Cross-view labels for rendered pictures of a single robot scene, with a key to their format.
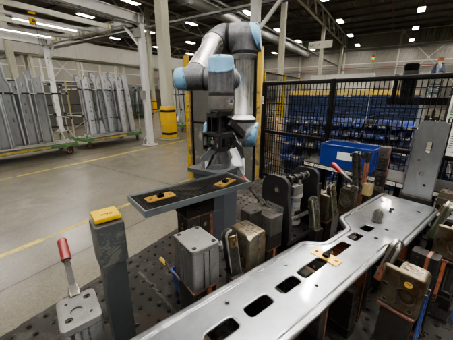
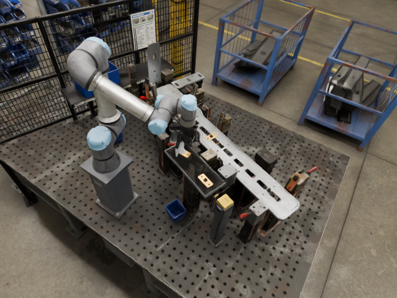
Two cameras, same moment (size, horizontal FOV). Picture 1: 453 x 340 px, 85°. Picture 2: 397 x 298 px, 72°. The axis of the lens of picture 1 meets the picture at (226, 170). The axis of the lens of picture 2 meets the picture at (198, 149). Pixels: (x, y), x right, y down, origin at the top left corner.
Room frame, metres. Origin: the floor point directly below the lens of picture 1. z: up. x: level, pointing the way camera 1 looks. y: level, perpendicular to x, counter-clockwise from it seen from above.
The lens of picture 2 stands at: (0.77, 1.02, 2.34)
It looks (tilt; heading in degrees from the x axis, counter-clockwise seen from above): 48 degrees down; 266
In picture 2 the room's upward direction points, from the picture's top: 5 degrees clockwise
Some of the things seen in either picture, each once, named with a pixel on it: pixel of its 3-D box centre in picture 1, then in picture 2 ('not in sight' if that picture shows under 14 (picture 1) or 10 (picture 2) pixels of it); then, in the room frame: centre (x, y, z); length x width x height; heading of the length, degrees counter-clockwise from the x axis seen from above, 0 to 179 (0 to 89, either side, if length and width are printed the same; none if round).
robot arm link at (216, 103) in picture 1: (222, 104); (188, 119); (0.77, 0.01, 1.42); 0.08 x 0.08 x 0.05
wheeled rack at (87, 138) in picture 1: (104, 114); not in sight; (7.82, 3.77, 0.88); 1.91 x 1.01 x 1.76; 149
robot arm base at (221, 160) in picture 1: (215, 156); (104, 156); (1.22, 0.06, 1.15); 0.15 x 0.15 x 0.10
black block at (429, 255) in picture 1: (416, 292); (204, 121); (0.64, -0.61, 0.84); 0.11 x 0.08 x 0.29; 38
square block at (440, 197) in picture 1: (442, 229); (167, 89); (0.97, -0.95, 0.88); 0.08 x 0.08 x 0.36; 38
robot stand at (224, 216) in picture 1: (216, 202); (112, 182); (1.22, 0.06, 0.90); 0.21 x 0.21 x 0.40; 57
